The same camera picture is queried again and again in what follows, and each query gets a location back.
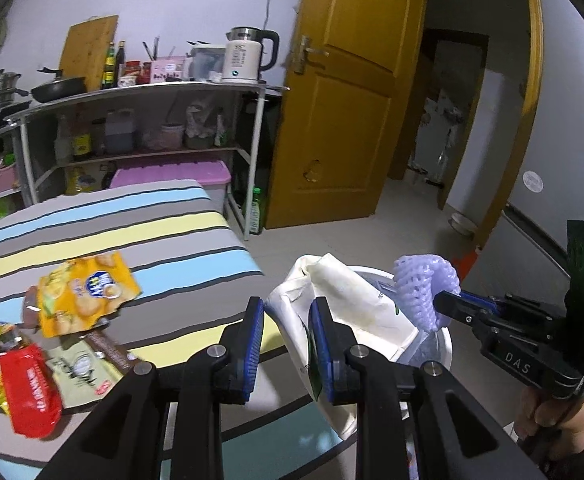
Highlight white round bin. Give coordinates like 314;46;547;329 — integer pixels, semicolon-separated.
292;257;454;480

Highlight black frying pan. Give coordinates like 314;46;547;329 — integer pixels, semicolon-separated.
30;66;88;103

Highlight clear plastic container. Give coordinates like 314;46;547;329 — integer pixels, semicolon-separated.
190;44;226;82

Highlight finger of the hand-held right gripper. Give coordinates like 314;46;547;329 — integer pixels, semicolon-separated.
459;287;523;312
433;291;493;332

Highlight yellow chip bag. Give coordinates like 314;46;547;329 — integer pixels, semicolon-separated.
37;251;143;338

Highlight yellow label oil bottle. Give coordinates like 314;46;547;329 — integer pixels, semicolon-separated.
72;112;93;161

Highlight pink pot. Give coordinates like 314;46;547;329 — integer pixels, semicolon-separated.
159;122;183;148

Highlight round wall sticker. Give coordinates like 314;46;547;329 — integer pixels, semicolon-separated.
522;170;546;194

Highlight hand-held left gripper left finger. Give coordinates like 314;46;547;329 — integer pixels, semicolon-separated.
37;296;265;480

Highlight metal door handle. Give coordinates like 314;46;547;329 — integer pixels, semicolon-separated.
292;35;330;73

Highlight person's right hand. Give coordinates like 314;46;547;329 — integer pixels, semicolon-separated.
514;389;584;448

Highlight crumpled plastic bags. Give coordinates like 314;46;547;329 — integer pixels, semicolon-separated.
184;102;223;148

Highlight brown bar wrapper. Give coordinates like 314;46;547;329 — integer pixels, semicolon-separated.
84;330;143;373

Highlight metal bowl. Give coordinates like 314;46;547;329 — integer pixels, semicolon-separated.
448;212;477;236

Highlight wooden cutting board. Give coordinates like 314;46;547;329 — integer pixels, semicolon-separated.
59;15;119;88

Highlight clear plastic bin liner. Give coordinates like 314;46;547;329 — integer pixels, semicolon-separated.
362;272;445;367

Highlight pink basket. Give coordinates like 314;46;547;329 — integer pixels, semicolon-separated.
0;165;20;195

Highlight red sheet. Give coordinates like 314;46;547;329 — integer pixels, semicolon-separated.
454;250;481;282

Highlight red snack packet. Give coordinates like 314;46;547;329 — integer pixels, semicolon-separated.
0;342;64;438

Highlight purple foam fruit net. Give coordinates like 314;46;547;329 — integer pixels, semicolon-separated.
393;254;462;332

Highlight clear plastic bottle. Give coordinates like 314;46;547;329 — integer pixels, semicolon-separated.
54;115;75;163

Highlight striped bed blanket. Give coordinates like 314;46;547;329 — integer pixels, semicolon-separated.
0;179;358;480

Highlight white metal shelf rack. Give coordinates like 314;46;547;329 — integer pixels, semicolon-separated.
4;81;283;241

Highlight wooden door frame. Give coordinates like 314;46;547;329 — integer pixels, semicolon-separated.
412;0;544;251

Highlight maroon snack packet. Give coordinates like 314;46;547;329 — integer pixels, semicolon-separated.
22;285;44;333

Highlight dark plastic jug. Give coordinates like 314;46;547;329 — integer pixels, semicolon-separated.
103;108;137;155

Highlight yellow wooden door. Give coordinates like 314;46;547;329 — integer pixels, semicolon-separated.
264;0;429;231

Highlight pink lid storage box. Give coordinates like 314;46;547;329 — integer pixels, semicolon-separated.
109;160;233;213

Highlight beige snack packet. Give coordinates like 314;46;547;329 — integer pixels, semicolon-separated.
47;342;123;408

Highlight white paper bag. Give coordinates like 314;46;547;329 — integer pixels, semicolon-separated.
264;253;420;441

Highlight yellow oil jug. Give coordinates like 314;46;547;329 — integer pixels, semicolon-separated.
64;166;103;195

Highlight dark bottle green label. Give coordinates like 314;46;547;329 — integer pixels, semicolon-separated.
101;41;116;90

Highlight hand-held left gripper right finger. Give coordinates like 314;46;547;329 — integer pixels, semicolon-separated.
308;296;548;480

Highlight white electric kettle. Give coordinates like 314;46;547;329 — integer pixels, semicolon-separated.
220;26;280;84

